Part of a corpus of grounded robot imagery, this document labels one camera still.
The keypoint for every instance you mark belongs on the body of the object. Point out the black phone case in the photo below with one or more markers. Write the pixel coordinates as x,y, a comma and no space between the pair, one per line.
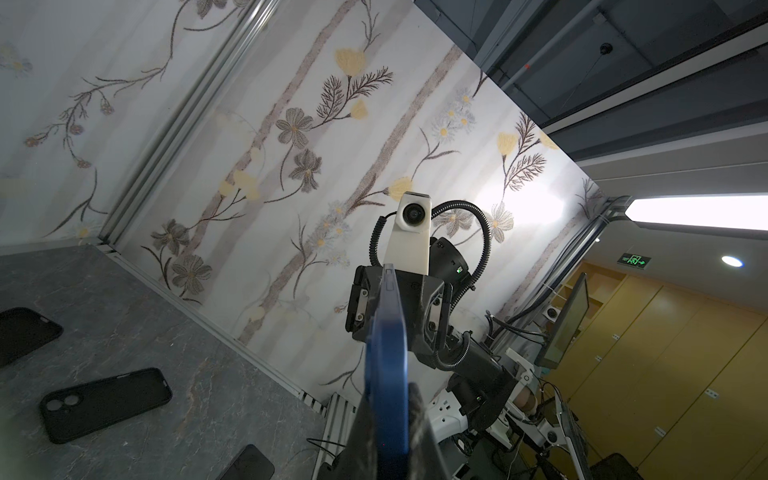
74,412
23,331

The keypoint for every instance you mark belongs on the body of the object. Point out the ceiling light strip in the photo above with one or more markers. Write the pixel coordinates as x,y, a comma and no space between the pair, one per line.
732,212

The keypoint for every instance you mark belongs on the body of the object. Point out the blue phone black screen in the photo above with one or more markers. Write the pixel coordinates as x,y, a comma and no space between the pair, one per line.
386,379

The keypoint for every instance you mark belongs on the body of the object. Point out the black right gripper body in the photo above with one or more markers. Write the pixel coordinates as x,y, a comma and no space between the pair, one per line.
425,302

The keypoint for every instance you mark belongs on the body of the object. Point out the black phone case near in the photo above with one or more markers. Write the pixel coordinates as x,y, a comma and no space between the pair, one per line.
74,412

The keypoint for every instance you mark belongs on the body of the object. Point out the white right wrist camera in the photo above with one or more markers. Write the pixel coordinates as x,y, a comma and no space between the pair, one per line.
409,243

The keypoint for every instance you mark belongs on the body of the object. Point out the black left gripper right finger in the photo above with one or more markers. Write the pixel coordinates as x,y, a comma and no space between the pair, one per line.
425,461

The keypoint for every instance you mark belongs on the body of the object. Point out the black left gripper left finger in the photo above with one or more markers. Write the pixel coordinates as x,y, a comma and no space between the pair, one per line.
359,458

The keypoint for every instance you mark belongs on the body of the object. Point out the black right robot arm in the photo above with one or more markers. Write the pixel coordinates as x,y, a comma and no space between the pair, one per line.
485,384

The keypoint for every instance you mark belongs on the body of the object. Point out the green exit sign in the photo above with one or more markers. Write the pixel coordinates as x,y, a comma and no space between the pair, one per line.
636,261

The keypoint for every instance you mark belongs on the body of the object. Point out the black phone case far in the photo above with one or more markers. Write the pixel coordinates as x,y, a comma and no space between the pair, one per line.
23,331

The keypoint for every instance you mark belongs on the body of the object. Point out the purple cased phone left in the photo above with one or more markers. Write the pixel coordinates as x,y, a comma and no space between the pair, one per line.
249,464

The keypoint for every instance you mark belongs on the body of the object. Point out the computer monitor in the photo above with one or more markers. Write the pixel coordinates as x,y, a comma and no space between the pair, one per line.
566,326

